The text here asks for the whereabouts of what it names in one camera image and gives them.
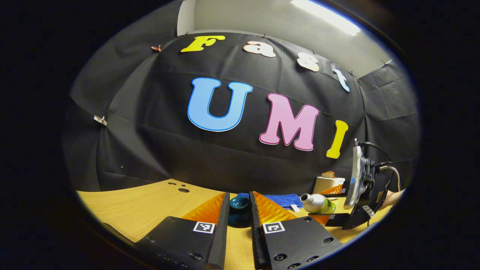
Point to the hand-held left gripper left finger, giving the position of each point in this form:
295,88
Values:
221,232

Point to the blue folded towel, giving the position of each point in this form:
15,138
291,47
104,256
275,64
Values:
281,200

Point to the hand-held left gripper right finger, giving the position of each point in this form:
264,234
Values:
256,240

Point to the silver green-label water bottle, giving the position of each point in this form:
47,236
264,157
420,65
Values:
318,202

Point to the orange cloth clip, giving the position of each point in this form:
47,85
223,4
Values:
156,48

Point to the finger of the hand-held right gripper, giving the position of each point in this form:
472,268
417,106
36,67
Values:
337,219
335,190

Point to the toast slice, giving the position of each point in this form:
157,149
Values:
328,174

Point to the white cloth clip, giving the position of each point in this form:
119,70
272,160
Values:
100,120

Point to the teal teacup lid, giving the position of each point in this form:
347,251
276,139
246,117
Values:
239,204

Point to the black backdrop cloth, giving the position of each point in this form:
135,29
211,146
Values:
168,150

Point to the white toaster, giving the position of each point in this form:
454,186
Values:
326,185

